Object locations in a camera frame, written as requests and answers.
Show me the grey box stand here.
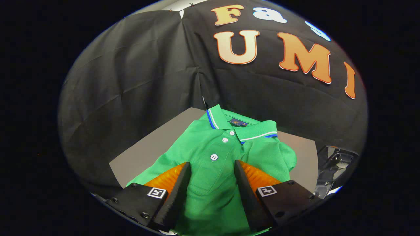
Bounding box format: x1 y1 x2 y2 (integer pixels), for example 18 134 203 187
109 107 319 194

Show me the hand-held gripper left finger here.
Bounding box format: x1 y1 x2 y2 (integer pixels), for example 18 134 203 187
107 161 192 231

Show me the green polo shirt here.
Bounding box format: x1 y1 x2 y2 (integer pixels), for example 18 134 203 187
126 104 297 236

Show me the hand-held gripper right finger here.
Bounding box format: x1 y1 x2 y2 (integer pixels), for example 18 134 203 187
234 160 324 231

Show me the black backdrop cloth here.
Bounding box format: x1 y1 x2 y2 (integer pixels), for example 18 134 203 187
58 0 368 197

